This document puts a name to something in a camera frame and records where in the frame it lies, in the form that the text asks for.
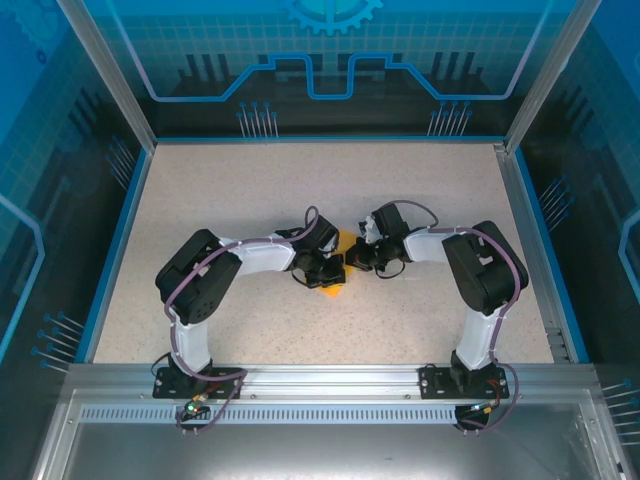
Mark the aluminium table side rail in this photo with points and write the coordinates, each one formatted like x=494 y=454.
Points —
x=527 y=225

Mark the aluminium frame post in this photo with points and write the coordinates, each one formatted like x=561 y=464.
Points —
x=555 y=75
x=107 y=75

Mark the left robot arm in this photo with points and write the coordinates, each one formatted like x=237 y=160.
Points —
x=200 y=280

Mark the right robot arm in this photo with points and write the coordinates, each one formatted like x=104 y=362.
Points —
x=485 y=270

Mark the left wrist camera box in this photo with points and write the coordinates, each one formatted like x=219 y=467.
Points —
x=331 y=247

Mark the yellow paper sheet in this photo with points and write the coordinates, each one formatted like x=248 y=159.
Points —
x=332 y=291

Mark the sheet metal tray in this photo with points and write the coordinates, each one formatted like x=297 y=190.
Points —
x=320 y=450

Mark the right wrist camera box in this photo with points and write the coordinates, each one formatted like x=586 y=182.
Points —
x=369 y=230

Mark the blue table edge strip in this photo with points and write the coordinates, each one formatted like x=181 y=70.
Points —
x=119 y=255
x=541 y=225

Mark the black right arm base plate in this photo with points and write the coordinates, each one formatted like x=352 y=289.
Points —
x=435 y=382

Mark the long aluminium mounting rail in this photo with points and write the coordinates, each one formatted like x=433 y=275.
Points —
x=330 y=380

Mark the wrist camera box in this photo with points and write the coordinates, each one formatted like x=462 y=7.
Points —
x=369 y=230
x=331 y=247

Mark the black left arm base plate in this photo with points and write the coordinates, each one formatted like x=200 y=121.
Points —
x=170 y=387

